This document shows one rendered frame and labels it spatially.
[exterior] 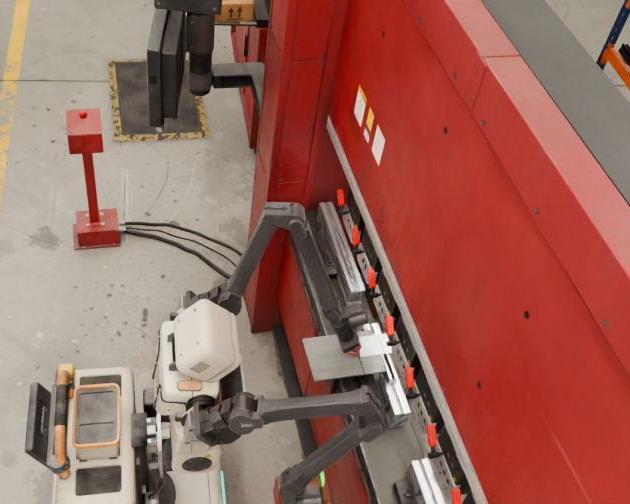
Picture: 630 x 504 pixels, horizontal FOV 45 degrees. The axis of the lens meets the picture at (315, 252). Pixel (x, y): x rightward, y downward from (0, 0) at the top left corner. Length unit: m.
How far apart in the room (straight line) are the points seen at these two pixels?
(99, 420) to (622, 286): 1.80
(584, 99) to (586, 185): 0.30
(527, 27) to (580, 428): 0.95
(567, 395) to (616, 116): 0.61
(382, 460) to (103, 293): 2.01
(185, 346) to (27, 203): 2.53
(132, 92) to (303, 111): 2.57
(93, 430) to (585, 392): 1.64
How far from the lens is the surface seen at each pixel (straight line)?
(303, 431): 3.68
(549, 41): 1.98
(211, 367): 2.31
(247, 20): 4.35
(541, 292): 1.71
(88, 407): 2.73
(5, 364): 4.00
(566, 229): 1.58
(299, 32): 2.82
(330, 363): 2.73
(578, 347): 1.62
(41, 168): 4.91
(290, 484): 2.47
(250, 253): 2.42
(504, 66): 1.83
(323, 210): 3.27
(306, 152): 3.16
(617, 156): 1.69
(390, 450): 2.74
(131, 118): 5.22
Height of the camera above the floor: 3.23
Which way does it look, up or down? 47 degrees down
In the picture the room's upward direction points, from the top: 11 degrees clockwise
